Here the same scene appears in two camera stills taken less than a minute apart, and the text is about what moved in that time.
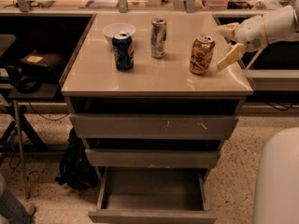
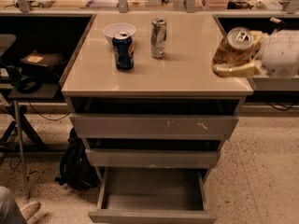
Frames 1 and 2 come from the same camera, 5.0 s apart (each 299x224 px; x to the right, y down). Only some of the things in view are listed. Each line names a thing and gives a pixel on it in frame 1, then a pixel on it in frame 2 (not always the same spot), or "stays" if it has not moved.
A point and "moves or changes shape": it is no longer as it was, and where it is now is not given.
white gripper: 249,33 -> 281,54
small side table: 48,91 stays
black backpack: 74,173 stays
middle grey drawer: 151,159 stays
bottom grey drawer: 151,196 stays
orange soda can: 201,56 moves or changes shape
